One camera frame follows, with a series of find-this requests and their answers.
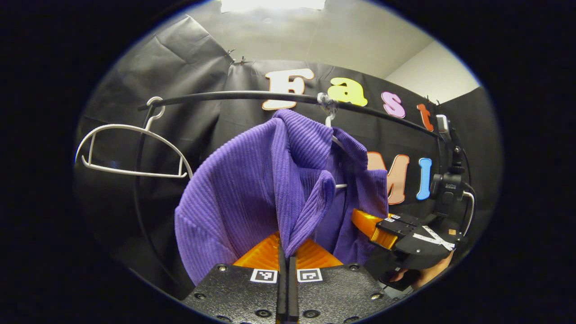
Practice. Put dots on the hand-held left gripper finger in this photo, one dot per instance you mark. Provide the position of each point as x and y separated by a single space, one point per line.
282 288
293 288

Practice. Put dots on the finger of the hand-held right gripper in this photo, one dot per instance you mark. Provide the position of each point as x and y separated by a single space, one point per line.
366 221

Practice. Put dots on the purple ribbed sweater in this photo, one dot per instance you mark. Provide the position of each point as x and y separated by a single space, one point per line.
234 193

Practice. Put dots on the white taped clothes hanger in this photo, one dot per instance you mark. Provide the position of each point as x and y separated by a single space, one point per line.
328 120

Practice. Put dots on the white empty clothes hanger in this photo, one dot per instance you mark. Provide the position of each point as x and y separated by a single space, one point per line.
135 171

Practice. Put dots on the clear tape wad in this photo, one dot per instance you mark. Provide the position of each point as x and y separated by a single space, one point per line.
327 102

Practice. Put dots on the ceiling light panel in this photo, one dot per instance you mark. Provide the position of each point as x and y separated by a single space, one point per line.
272 4

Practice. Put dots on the black backdrop cloth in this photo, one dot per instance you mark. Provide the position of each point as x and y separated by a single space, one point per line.
180 67

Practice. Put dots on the black clothes rail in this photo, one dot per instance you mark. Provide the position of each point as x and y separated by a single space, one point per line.
234 95

